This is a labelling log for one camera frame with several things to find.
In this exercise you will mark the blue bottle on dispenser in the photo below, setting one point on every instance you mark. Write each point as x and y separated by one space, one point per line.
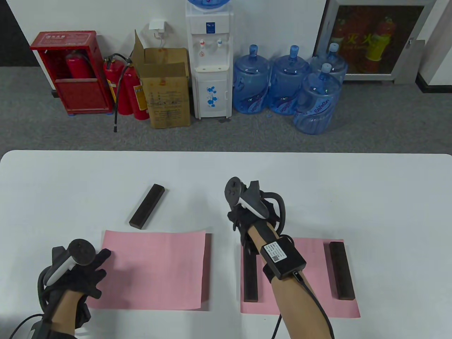
208 3

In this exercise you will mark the pink paper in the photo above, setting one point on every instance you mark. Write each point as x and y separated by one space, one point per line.
314 282
159 272

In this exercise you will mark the dark wooden bar paperweight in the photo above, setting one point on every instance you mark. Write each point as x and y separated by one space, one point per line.
250 282
146 206
342 271

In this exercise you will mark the black wrist sensor box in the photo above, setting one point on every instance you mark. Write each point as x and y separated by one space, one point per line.
282 257
40 328

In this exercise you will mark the black and white tracking controller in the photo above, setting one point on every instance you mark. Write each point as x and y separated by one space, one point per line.
81 250
233 190

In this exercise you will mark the blue water jug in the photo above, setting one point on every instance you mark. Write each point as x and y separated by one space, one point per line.
250 84
287 84
316 106
337 65

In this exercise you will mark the person's left forearm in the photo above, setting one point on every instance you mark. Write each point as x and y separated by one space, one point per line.
65 310

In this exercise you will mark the open cardboard box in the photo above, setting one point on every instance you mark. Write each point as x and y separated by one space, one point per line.
167 102

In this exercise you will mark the person's left hand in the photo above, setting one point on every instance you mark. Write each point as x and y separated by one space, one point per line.
84 279

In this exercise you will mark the red fire extinguisher cabinet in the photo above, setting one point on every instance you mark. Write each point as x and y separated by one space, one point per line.
83 95

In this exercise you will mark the person's right hand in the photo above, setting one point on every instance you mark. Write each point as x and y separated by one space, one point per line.
243 217

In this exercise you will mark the white wall socket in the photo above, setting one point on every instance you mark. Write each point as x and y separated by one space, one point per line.
157 25

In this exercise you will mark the red extinguisher inside red cabinet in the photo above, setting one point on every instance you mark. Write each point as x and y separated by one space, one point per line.
78 67

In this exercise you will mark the red fire extinguisher yellow label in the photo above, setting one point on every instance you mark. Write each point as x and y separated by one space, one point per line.
132 88

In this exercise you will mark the white water dispenser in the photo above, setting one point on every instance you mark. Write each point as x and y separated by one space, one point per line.
212 70

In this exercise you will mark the grey glass-door fire cabinet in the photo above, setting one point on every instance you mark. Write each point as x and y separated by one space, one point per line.
370 76

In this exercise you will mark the red extinguisher behind glass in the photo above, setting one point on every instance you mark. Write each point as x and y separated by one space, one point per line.
339 33
383 35

